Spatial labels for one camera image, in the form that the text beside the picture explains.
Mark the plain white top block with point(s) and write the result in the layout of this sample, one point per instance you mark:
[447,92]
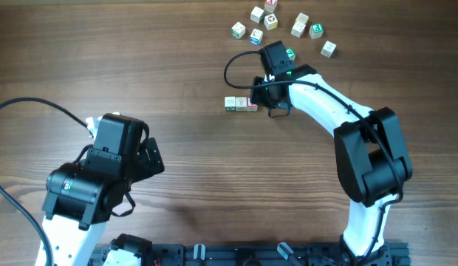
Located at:
[257,14]

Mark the green edged picture block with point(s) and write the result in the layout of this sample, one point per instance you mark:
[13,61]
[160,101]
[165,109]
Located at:
[238,30]

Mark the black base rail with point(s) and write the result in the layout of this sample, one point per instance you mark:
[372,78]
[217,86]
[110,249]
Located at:
[323,253]

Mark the red X letter block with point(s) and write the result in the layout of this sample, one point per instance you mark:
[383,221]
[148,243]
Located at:
[270,5]

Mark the plain white block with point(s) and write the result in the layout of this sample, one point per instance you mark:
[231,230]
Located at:
[257,14]
[328,49]

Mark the red I letter block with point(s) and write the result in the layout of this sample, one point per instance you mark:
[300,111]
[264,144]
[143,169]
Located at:
[251,107]

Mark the white block beside tan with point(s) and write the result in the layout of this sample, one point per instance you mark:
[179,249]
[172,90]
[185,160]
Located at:
[298,29]

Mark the blue edged picture block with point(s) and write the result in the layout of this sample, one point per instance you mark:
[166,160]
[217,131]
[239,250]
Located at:
[256,37]

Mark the white Y letter block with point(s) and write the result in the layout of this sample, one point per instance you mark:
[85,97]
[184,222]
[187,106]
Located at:
[241,104]

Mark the plain white right block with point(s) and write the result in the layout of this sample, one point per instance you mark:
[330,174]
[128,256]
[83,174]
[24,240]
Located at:
[328,49]

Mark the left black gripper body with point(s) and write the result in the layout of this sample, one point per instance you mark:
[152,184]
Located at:
[145,165]

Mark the tan wooden block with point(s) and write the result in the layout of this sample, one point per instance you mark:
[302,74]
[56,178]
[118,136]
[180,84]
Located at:
[302,18]

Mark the green J letter block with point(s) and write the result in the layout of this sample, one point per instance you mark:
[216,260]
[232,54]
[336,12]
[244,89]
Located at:
[316,30]

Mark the green bottomed white block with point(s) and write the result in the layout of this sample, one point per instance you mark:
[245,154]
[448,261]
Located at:
[230,103]

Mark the green Z letter block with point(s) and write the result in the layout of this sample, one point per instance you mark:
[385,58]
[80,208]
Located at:
[291,53]

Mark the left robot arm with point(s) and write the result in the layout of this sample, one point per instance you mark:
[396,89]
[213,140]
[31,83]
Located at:
[82,195]

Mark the yellow edged picture block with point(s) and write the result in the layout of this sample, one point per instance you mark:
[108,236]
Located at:
[270,21]

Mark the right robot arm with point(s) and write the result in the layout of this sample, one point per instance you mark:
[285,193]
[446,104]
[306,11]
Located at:
[370,150]

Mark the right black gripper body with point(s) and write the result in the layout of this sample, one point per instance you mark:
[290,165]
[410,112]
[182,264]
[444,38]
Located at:
[264,96]

